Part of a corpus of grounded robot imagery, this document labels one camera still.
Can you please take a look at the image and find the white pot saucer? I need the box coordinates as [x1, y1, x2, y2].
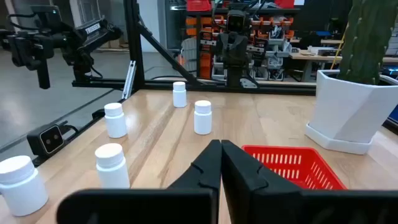
[304, 123, 374, 156]

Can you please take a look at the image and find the black table-level camera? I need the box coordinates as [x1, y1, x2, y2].
[26, 123, 68, 158]

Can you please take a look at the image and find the red storage box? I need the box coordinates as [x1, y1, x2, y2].
[274, 0, 295, 9]

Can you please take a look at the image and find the white plant pot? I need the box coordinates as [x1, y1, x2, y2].
[309, 68, 398, 144]

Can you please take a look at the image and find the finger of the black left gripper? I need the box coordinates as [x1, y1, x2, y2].
[234, 43, 249, 67]
[217, 43, 235, 67]

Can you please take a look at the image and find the white plastic pill bottle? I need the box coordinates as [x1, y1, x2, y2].
[172, 81, 188, 108]
[94, 142, 131, 190]
[193, 100, 213, 136]
[103, 102, 128, 139]
[0, 155, 50, 217]

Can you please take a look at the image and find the wooden workbench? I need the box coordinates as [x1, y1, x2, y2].
[289, 51, 398, 82]

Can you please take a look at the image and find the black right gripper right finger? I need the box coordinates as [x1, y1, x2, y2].
[221, 139, 398, 224]

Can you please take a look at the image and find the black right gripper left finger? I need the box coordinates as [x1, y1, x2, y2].
[57, 139, 223, 224]

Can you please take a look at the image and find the shelf rack with orange bins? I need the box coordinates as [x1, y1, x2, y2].
[185, 7, 295, 81]

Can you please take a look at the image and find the green cactus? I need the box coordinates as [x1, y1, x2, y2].
[337, 0, 398, 86]

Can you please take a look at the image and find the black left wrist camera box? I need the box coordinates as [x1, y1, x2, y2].
[226, 9, 247, 33]

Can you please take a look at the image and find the red plastic basket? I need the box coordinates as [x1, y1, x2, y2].
[241, 144, 348, 191]

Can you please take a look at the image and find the yellow hanging hose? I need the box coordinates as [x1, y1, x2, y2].
[329, 24, 349, 70]

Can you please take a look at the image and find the red storage bin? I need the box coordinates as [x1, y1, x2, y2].
[186, 0, 212, 12]

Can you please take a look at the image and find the silver metal bracket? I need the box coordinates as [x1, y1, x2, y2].
[121, 60, 137, 100]

